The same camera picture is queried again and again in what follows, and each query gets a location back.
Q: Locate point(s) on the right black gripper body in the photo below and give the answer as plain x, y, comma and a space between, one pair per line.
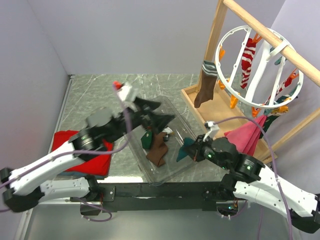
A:
200, 146

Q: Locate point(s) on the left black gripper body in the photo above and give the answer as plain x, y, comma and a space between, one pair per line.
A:
140, 118

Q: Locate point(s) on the teal santa sock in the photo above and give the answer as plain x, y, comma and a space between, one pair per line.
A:
182, 153

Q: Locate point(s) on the green dotted duck sock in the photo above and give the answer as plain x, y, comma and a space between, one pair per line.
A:
147, 138

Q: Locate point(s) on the brown sock grey cuff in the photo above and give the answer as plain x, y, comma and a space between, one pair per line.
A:
158, 150

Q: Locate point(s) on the red white striped sock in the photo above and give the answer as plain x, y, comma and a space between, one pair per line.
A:
247, 59

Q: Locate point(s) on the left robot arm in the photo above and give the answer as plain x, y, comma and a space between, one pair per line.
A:
32, 184

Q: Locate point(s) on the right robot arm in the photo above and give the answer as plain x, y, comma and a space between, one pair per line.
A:
250, 179

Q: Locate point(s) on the white round clip hanger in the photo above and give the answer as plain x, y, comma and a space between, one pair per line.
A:
268, 52

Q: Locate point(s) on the clear plastic bin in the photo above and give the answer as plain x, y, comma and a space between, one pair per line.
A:
156, 176

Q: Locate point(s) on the pink towel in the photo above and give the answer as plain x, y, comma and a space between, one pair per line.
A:
245, 138

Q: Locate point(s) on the red folded cloth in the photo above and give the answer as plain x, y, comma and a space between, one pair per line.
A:
98, 166

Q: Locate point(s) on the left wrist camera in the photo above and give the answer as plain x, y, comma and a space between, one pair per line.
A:
126, 93

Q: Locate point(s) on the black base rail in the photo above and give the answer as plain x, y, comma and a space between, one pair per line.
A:
142, 196

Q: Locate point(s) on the aluminium frame rail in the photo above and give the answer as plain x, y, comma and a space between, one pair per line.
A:
42, 106

